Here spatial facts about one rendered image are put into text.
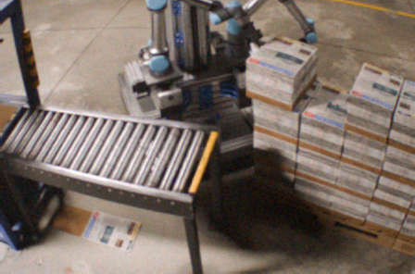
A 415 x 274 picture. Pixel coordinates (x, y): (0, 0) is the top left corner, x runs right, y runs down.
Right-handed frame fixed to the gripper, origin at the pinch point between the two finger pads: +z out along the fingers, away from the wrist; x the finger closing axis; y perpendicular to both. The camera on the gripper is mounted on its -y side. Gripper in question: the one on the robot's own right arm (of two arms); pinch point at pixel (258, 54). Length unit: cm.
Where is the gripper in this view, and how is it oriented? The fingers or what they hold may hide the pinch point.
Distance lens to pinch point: 281.5
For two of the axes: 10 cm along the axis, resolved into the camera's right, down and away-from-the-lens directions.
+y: 7.0, -1.4, -7.0
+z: 4.6, 8.3, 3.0
